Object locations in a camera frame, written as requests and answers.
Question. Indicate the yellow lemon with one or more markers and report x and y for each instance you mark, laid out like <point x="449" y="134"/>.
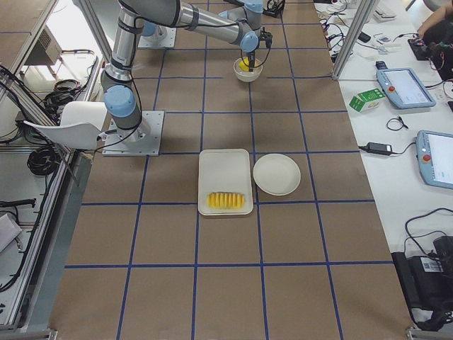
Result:
<point x="243" y="67"/>

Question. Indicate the blue teach pendant far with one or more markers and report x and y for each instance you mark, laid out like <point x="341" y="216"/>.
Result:
<point x="404" y="89"/>

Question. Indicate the white round plate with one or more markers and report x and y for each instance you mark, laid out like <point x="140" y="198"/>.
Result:
<point x="276" y="174"/>

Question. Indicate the blue teach pendant near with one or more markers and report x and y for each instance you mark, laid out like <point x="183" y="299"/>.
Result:
<point x="434" y="155"/>

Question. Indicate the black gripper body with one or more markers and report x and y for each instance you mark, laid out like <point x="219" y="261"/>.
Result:
<point x="252" y="57"/>

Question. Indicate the cream ceramic bowl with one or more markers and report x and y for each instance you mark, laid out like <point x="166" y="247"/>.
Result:
<point x="245" y="76"/>

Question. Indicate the green white carton box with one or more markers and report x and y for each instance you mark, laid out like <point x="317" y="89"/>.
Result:
<point x="366" y="100"/>

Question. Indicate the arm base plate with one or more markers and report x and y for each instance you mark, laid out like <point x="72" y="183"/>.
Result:
<point x="146" y="140"/>
<point x="157" y="37"/>

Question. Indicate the blue teach pendant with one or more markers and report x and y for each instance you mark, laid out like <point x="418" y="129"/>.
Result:
<point x="404" y="89"/>
<point x="434" y="155"/>

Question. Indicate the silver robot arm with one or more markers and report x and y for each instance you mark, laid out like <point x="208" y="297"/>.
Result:
<point x="255" y="6"/>
<point x="153" y="22"/>

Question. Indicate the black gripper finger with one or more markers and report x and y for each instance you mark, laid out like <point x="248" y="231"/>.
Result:
<point x="250" y="63"/>

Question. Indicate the white rectangular tray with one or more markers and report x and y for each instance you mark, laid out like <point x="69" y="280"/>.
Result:
<point x="224" y="170"/>

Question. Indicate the aluminium frame post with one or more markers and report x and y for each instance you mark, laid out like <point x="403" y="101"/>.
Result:
<point x="361" y="17"/>

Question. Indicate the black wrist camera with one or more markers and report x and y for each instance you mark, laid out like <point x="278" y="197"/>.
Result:
<point x="273" y="8"/>
<point x="266" y="37"/>

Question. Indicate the white chair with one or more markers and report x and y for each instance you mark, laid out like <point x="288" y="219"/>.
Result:
<point x="80" y="125"/>

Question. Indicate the black power adapter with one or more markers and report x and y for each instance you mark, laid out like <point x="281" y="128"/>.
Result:
<point x="379" y="148"/>

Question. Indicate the sliced yellow bread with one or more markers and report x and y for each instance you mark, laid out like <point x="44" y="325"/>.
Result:
<point x="225" y="200"/>

